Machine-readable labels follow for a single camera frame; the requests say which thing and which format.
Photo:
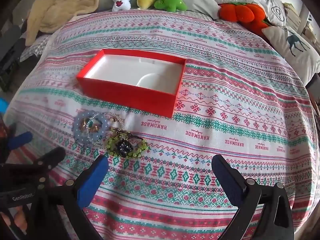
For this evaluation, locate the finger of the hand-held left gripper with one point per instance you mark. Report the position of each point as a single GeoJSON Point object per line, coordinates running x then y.
{"type": "Point", "coordinates": [52, 157]}
{"type": "Point", "coordinates": [21, 140]}

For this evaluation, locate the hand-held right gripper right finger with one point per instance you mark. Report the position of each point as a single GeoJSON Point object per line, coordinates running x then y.
{"type": "Point", "coordinates": [226, 180]}

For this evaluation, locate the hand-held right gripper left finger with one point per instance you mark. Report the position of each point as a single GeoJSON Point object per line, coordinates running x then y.
{"type": "Point", "coordinates": [95, 177]}

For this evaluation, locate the red cardboard box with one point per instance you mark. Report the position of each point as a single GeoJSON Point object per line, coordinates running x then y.
{"type": "Point", "coordinates": [130, 90]}

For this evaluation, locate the person's left hand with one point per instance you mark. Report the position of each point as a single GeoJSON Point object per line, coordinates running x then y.
{"type": "Point", "coordinates": [16, 220]}

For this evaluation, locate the blue plastic object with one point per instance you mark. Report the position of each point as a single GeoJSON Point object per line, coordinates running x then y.
{"type": "Point", "coordinates": [3, 105]}

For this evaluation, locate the patterned red green blanket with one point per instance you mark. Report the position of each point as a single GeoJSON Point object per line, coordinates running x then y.
{"type": "Point", "coordinates": [212, 120]}

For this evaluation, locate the black chair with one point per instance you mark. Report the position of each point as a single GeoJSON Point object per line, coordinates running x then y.
{"type": "Point", "coordinates": [10, 55]}

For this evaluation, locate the beige quilted blanket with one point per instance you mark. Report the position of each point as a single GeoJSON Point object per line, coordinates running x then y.
{"type": "Point", "coordinates": [60, 7]}

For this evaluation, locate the white deer print pillow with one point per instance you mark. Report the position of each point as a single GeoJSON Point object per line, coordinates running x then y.
{"type": "Point", "coordinates": [295, 47]}

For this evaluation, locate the orange pumpkin plush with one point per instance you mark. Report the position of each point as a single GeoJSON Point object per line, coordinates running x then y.
{"type": "Point", "coordinates": [240, 13]}

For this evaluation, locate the white wooden furniture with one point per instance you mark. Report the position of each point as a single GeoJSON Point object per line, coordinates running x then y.
{"type": "Point", "coordinates": [297, 17]}

